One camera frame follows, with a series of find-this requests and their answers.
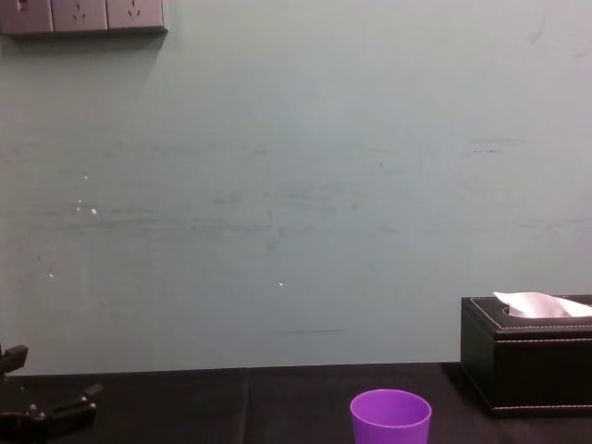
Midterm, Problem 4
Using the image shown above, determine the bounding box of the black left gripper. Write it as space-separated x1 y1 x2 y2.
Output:
0 343 105 444

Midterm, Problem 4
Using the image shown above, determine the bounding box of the black table cloth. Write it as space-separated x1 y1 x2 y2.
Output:
0 362 592 444

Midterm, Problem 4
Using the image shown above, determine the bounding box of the purple plastic cup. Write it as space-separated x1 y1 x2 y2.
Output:
349 388 433 444

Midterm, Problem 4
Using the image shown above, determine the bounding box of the black leather tissue box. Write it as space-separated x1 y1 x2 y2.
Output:
460 293 592 420

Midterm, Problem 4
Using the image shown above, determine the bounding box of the white paper tissue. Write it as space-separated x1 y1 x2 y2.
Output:
492 290 592 321

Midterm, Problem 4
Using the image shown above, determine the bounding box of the grey wall switch plate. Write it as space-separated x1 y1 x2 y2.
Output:
0 0 55 34

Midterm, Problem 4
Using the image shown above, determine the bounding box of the grey wall socket plate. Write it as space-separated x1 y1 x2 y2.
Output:
106 0 166 30
51 0 109 32

